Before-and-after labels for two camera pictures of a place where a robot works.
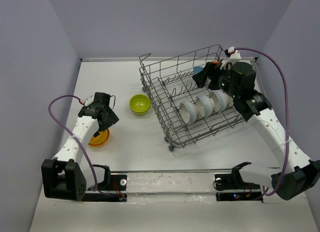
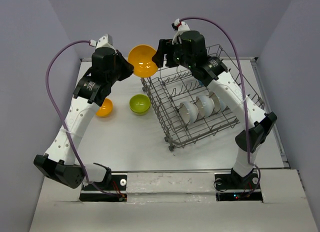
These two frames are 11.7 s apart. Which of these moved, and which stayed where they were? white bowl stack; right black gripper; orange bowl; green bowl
Moved: right black gripper; orange bowl
Stayed: white bowl stack; green bowl
